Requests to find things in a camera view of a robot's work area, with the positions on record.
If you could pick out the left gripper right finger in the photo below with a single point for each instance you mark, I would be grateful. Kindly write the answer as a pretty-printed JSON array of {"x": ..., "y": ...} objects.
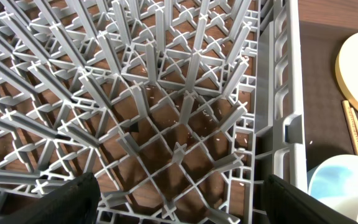
[{"x": 284, "y": 203}]

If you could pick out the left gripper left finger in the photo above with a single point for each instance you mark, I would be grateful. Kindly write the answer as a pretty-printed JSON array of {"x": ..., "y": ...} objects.
[{"x": 74, "y": 202}]

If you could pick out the light blue bowl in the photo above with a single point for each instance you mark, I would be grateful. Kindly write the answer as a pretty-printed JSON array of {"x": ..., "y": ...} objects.
[{"x": 335, "y": 181}]

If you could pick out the brown serving tray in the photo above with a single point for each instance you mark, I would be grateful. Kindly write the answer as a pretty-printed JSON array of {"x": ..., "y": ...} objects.
[{"x": 326, "y": 132}]

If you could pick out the grey plastic dish rack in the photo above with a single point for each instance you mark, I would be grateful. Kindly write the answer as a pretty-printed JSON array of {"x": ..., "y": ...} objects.
[{"x": 177, "y": 110}]

